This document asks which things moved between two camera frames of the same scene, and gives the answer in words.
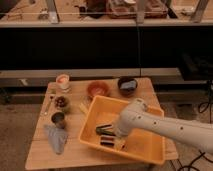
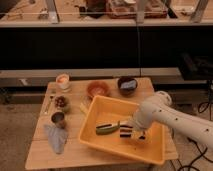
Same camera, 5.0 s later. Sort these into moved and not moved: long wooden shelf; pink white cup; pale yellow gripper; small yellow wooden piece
Moved: pale yellow gripper
Not moved: small yellow wooden piece; long wooden shelf; pink white cup
